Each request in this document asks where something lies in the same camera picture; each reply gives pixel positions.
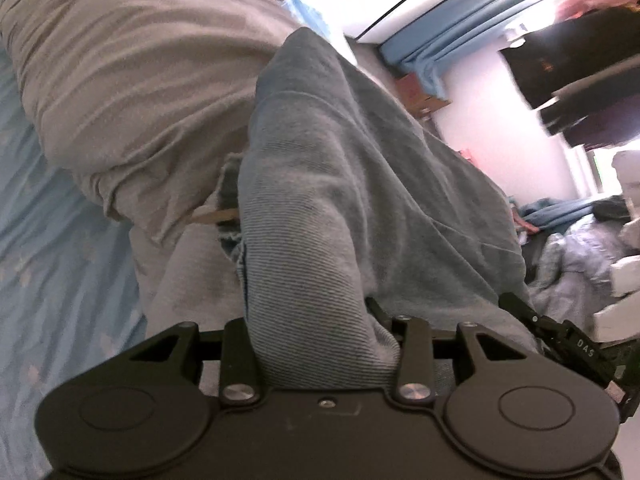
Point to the blue towel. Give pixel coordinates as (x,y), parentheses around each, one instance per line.
(555,210)

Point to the black furniture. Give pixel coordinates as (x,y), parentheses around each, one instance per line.
(575,70)

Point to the light grey cloth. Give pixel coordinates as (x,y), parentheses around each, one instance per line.
(200,280)

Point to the blue curtain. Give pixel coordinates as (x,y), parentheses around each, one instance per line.
(435,45)

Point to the grey blue clothes pile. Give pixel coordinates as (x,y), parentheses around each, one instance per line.
(570,260)

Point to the light blue cloth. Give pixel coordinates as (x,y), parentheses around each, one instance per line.
(307,12)

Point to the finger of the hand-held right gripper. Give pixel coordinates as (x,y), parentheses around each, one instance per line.
(517,307)

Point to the grey blue pants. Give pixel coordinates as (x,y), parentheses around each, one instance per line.
(325,185)

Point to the beige cloth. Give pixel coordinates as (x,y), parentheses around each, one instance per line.
(125,85)

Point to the light blue tree-print bedsheet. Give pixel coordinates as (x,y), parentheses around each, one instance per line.
(50,260)

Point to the small brown cabinet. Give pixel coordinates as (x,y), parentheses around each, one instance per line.
(415,90)

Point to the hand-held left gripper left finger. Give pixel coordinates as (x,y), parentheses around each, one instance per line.
(235,355)

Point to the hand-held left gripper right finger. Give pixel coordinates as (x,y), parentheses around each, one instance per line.
(407,340)

